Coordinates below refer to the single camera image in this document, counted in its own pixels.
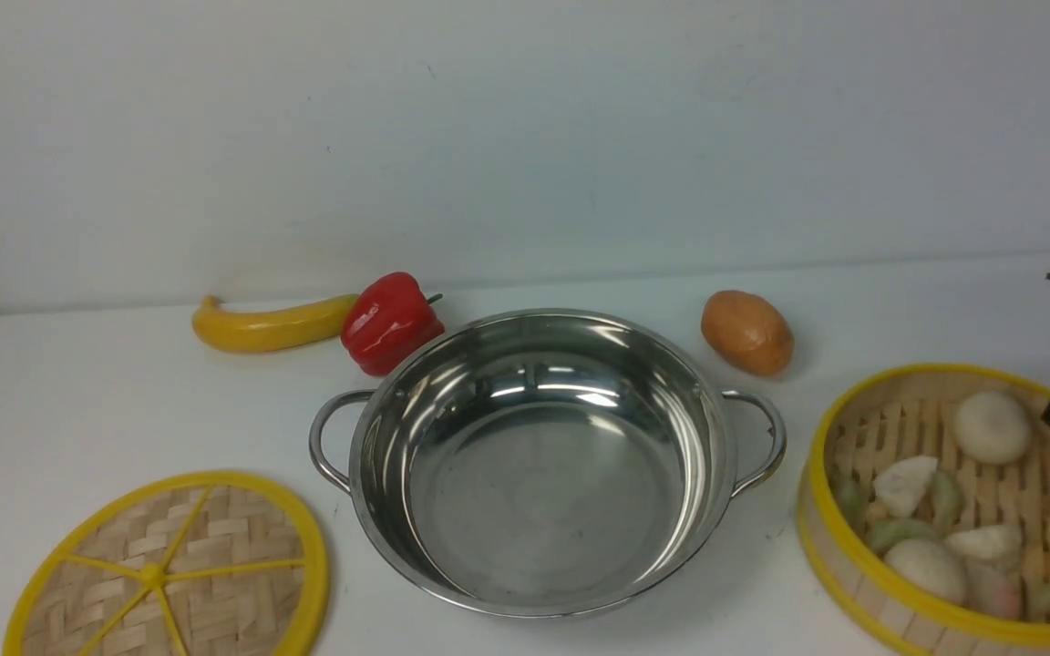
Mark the yellow rimmed bamboo steamer basket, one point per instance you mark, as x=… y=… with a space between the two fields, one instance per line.
x=901 y=413

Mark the yellow woven bamboo steamer lid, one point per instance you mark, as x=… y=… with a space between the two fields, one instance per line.
x=209 y=563

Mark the stainless steel pot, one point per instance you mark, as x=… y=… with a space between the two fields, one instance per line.
x=543 y=464

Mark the white round bun far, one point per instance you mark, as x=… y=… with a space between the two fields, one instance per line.
x=992 y=428

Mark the white round bun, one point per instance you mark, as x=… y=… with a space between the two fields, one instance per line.
x=992 y=428
x=931 y=567

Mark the white crescent dumpling centre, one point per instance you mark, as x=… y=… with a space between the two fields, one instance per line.
x=997 y=546

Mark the white crescent dumpling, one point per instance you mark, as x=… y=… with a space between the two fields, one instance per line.
x=997 y=546
x=901 y=487

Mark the green dumpling centre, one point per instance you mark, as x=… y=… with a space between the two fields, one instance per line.
x=947 y=501

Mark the white crescent dumpling upper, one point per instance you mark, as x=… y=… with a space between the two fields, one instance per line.
x=901 y=487

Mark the pink small dumpling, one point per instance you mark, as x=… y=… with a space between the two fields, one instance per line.
x=993 y=592

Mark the white round bun near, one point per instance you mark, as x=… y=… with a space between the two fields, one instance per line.
x=931 y=567

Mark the green dumpling lower left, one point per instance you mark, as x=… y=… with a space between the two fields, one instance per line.
x=887 y=533

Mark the green dumpling far left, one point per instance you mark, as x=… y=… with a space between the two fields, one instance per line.
x=850 y=498

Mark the brown toy potato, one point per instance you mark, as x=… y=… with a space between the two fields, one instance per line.
x=747 y=332

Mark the red toy bell pepper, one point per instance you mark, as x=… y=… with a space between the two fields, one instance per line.
x=390 y=320

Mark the yellow toy banana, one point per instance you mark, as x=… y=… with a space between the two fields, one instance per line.
x=273 y=331

